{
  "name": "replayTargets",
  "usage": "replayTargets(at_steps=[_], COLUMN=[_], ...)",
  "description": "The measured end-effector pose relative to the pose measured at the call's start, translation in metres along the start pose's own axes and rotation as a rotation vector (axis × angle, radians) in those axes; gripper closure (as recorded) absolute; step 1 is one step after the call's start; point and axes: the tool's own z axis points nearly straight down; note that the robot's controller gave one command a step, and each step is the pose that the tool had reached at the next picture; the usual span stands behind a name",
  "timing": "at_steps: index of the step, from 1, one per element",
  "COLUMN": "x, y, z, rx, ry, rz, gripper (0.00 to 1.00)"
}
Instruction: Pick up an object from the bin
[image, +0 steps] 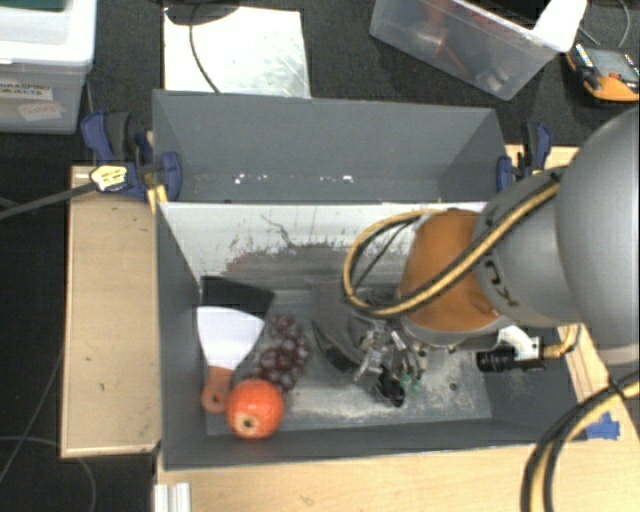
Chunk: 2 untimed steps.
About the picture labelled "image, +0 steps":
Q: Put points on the orange toy fruit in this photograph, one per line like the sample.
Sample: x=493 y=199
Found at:
x=255 y=407

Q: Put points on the pale wood board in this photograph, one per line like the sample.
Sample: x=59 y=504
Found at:
x=110 y=310

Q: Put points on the black cylinder on white bracket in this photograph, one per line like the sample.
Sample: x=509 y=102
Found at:
x=495 y=359

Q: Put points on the grey metal bin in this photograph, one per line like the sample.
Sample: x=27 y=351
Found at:
x=320 y=150

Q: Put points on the black sunglasses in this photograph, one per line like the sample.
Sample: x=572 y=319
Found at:
x=332 y=350

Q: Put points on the purple grape bunch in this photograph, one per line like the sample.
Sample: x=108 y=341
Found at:
x=282 y=352

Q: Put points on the black flat piece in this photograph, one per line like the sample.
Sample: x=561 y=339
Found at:
x=235 y=295

